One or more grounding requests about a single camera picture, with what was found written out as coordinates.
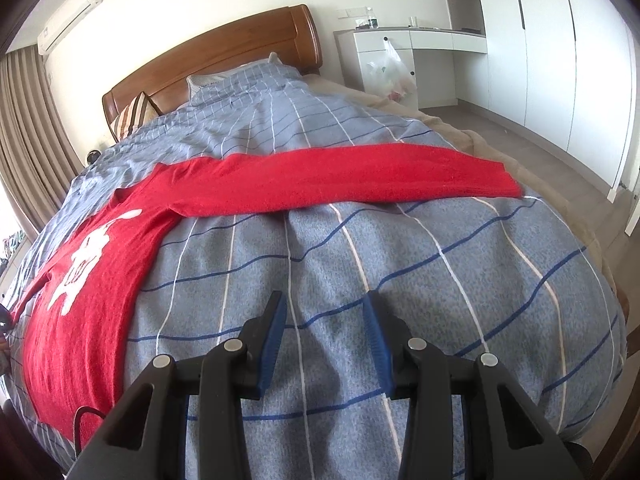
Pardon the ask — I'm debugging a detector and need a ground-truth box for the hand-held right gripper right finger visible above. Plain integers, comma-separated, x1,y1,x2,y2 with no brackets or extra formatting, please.
362,290,586,480

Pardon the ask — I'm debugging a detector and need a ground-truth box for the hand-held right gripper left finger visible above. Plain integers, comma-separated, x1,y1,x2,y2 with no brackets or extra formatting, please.
65,290,287,480

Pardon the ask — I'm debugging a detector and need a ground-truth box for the red knit sweater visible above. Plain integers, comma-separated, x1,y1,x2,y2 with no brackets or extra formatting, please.
9,142,523,443

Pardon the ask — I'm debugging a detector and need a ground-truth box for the colourful windowsill clutter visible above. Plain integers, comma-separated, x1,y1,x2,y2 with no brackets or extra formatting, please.
0,230,28,266

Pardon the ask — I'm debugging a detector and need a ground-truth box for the blue plaid duvet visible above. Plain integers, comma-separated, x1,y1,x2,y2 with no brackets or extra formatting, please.
0,57,628,480

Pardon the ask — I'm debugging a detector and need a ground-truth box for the beige curtain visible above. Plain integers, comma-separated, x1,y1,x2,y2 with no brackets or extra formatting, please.
0,42,86,236

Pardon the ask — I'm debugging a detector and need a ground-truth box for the striped pillow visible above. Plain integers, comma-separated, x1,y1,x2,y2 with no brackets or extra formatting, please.
112,92,158,141

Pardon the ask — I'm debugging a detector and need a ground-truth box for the clear plastic bag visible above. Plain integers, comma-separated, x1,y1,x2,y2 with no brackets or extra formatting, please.
366,39,418,98

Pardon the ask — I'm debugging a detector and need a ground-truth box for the white pillow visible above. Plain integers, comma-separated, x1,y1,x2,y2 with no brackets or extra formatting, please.
186,52,283,103

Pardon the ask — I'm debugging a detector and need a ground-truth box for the wooden headboard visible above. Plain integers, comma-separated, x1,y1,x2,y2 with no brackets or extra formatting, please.
102,4,323,143

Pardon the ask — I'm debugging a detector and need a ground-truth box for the white desk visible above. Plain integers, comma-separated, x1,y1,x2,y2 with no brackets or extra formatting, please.
334,26,488,111

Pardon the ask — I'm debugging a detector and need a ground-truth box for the white air conditioner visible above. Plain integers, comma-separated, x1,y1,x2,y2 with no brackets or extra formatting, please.
36,0,103,56

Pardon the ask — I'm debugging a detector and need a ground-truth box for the white wardrobe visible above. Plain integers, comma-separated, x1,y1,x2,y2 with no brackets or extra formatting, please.
435,0,640,201

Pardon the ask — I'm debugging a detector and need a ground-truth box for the black cable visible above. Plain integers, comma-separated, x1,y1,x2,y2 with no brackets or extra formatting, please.
72,406,106,453

